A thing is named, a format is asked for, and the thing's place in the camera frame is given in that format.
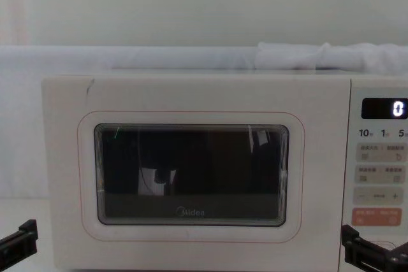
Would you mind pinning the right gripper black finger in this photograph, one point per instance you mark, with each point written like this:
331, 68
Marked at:
402, 257
366, 253

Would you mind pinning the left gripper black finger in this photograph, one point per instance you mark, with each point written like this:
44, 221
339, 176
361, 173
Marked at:
28, 232

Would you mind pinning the cream microwave oven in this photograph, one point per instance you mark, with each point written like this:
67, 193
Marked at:
63, 157

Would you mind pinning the white crumpled cloth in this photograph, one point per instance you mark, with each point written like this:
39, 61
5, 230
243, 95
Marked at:
296, 57

